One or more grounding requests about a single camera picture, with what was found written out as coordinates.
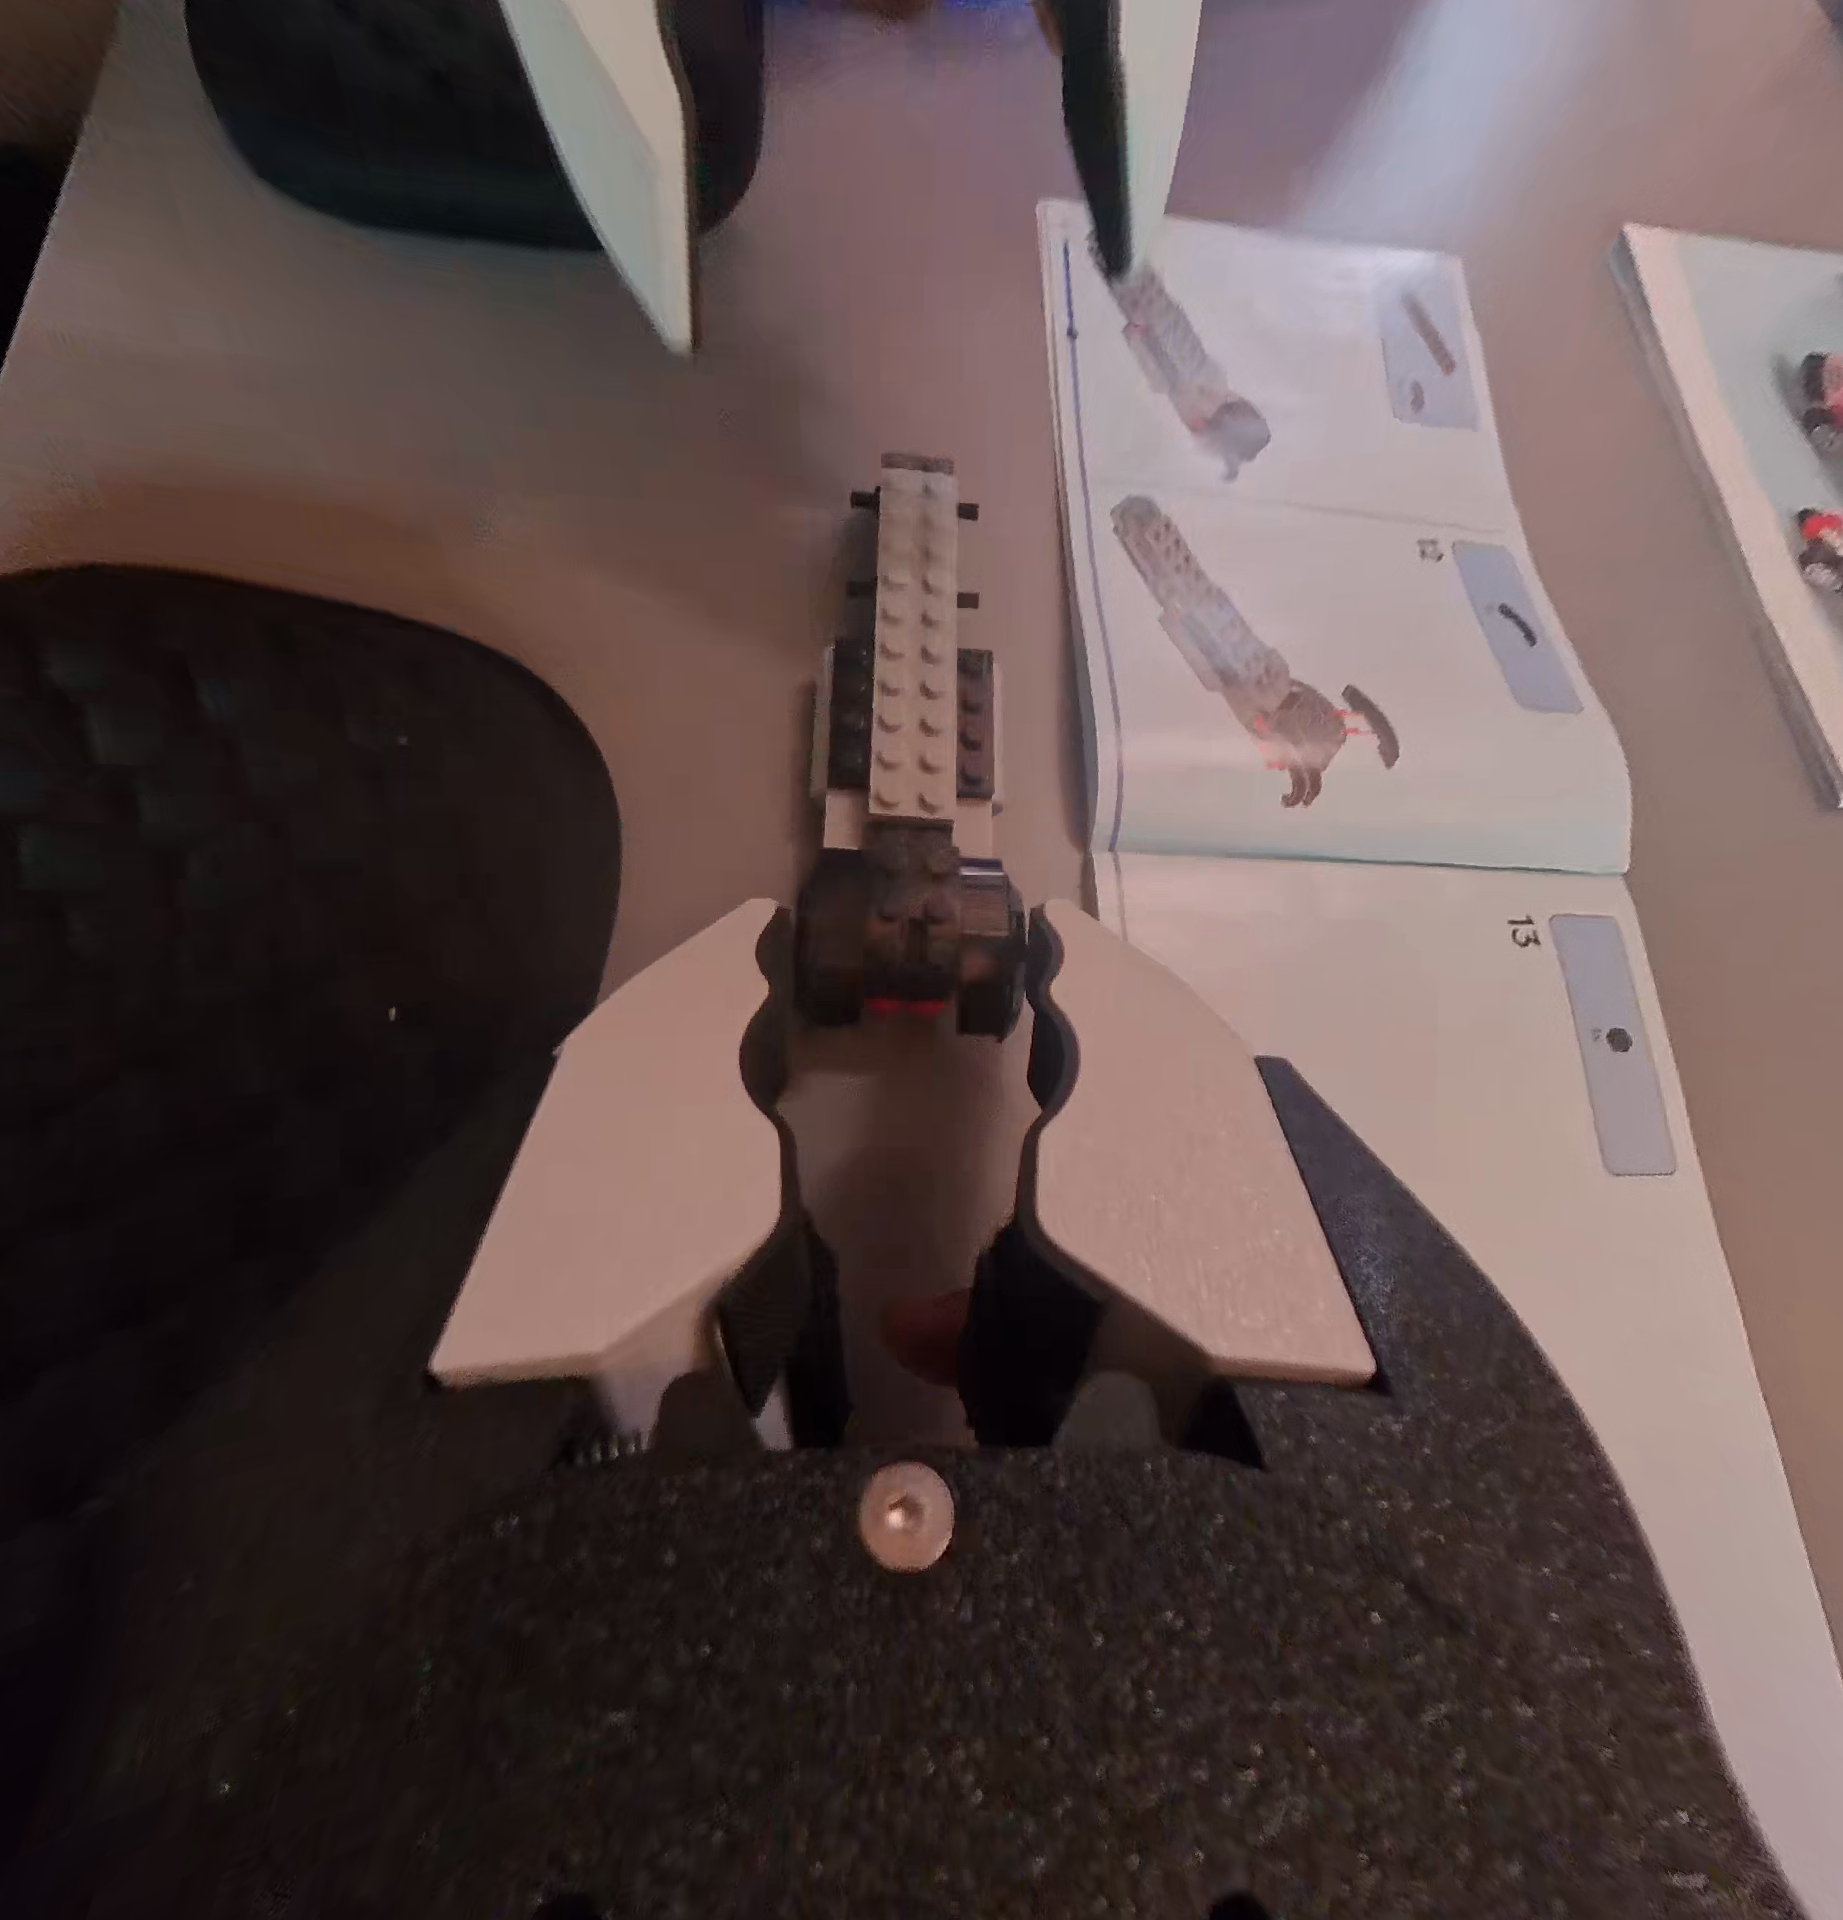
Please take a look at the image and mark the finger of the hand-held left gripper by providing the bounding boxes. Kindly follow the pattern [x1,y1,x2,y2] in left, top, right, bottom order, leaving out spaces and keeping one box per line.
[493,0,764,359]
[1060,0,1209,284]

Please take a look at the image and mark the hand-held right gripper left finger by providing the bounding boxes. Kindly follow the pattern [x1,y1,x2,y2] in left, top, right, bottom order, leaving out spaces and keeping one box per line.
[428,899,804,1389]

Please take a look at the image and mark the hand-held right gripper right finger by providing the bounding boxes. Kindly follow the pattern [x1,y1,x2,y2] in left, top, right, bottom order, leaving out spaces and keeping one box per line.
[1027,900,1379,1385]

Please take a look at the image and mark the grey and black lego model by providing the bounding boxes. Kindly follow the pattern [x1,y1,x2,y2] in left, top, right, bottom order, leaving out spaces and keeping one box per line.
[792,450,1035,1040]

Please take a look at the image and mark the open lego instruction booklet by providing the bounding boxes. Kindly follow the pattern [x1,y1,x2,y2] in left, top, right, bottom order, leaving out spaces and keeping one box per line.
[1036,199,1843,1825]

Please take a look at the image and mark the closed lego instruction booklet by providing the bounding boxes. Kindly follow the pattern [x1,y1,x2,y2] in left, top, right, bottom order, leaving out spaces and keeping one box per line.
[1611,224,1843,812]

